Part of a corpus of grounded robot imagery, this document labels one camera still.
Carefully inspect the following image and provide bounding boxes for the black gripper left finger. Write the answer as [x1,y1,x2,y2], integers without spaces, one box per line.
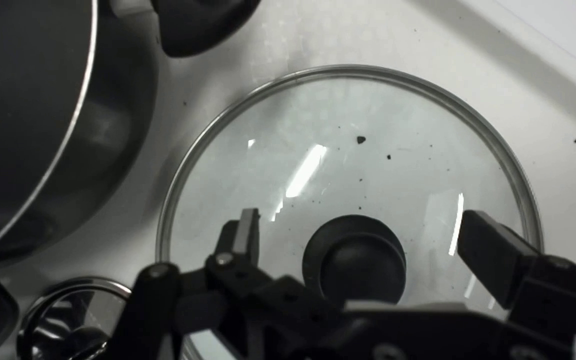
[210,207,284,304]

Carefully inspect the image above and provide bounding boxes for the white plastic tray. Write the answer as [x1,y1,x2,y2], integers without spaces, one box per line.
[0,0,576,360]

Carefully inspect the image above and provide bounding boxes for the black nonstick pot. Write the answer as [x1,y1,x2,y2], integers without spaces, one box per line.
[0,0,264,271]

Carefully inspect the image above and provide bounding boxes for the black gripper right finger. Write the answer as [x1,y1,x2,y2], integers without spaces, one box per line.
[455,209,576,316]

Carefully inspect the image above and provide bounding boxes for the steel ladle cup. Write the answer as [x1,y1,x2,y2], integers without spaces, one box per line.
[14,275,136,360]

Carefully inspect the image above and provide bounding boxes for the glass lid with black knob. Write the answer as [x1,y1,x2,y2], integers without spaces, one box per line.
[154,63,545,316]

